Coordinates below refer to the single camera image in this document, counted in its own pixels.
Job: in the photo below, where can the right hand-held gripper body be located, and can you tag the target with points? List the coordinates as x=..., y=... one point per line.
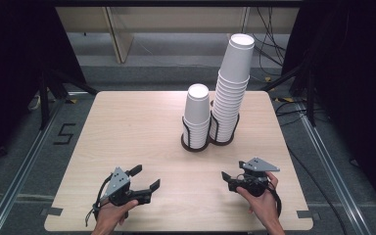
x=254, y=182

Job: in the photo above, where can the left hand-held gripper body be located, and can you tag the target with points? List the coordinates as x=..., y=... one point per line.
x=117, y=184

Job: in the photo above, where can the short white cup stack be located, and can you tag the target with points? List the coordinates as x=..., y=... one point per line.
x=197, y=106

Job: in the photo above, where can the person's right hand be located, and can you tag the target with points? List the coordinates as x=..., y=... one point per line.
x=264, y=207

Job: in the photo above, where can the person's left hand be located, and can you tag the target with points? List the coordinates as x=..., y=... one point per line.
x=111, y=215

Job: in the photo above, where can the black tape strip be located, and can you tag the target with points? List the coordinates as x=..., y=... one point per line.
x=52, y=211
x=306, y=214

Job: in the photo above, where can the yellow floor tape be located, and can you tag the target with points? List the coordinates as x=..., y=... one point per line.
x=287, y=99

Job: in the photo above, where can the tall stack of white cups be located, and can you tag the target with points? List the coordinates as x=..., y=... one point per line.
x=233, y=84

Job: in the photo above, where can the black metal stand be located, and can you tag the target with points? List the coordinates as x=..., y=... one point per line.
x=310, y=98
x=44, y=101

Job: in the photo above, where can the pale wooden shelf unit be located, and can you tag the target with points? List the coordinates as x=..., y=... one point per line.
x=120, y=36

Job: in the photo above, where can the black curtain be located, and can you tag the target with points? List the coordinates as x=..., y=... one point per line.
x=9, y=65
x=355, y=81

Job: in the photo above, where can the silver floor rail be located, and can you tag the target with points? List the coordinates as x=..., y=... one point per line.
x=23, y=178
x=333, y=169

